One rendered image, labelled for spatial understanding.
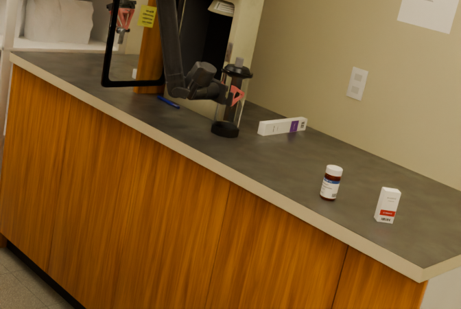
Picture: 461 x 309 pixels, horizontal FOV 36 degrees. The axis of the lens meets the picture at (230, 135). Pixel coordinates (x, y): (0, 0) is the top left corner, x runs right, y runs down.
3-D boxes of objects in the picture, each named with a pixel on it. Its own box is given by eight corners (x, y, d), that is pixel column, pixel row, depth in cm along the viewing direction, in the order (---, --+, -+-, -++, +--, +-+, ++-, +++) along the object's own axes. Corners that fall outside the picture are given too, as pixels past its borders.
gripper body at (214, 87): (209, 77, 236) (193, 77, 231) (230, 86, 230) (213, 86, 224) (205, 95, 238) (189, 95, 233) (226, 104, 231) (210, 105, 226)
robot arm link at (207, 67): (166, 79, 227) (169, 95, 221) (180, 51, 222) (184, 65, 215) (199, 89, 232) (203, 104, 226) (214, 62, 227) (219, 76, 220)
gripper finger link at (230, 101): (235, 80, 239) (216, 80, 232) (250, 86, 234) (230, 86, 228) (232, 99, 241) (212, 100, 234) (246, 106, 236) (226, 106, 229)
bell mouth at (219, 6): (230, 10, 273) (233, -4, 271) (263, 20, 261) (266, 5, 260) (197, 7, 260) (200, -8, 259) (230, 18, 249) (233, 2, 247)
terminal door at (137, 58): (164, 85, 272) (182, -18, 261) (101, 88, 250) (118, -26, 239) (162, 85, 273) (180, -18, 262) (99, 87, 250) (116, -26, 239)
